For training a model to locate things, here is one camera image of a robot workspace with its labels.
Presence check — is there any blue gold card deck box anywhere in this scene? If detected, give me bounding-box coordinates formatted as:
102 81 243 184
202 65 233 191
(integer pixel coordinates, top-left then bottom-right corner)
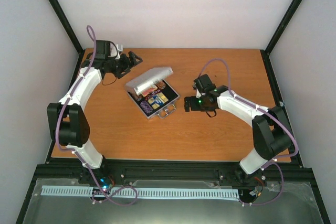
147 92 169 110

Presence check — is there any brown poker chip stack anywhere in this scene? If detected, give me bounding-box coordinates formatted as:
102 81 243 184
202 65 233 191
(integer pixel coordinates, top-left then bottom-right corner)
132 94 144 102
156 81 166 90

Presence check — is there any aluminium poker case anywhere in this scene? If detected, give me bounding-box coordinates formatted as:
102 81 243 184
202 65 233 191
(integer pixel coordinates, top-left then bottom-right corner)
124 67 180 119

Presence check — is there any red card deck box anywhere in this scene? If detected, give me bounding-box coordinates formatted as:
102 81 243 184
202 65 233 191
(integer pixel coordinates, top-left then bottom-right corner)
141 87 157 97

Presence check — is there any purple poker chip stack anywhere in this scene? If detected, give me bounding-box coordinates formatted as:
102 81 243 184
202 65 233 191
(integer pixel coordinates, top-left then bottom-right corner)
140 101 153 116

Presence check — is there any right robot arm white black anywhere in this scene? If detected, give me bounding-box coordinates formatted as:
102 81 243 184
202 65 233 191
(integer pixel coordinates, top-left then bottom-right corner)
184 86 295 175

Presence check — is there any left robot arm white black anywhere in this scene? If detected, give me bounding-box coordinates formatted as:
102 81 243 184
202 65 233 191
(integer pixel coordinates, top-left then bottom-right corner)
47 51 143 184

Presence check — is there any green lit circuit board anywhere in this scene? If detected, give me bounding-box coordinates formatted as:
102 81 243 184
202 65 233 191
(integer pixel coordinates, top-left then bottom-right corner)
92 175 115 197

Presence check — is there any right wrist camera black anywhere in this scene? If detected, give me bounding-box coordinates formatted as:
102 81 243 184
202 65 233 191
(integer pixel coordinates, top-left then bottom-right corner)
193 74 216 98

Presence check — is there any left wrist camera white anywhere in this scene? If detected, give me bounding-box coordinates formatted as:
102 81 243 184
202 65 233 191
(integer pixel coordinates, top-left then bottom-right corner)
94 40 123 60

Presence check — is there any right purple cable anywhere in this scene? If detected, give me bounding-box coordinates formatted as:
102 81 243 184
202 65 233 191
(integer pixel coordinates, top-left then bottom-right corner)
197 58 300 207

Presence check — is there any purple cable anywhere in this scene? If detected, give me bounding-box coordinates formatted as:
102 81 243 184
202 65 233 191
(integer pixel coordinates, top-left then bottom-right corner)
55 25 139 206
197 58 300 207

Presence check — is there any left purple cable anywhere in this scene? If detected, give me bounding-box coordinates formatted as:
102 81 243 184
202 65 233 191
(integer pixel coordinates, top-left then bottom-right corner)
55 25 139 206

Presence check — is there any black aluminium frame rail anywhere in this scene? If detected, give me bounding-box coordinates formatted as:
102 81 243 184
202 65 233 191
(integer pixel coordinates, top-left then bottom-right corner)
33 158 317 188

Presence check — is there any light blue cable duct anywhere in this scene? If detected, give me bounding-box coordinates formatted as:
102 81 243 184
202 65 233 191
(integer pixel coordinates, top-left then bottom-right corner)
40 185 239 200

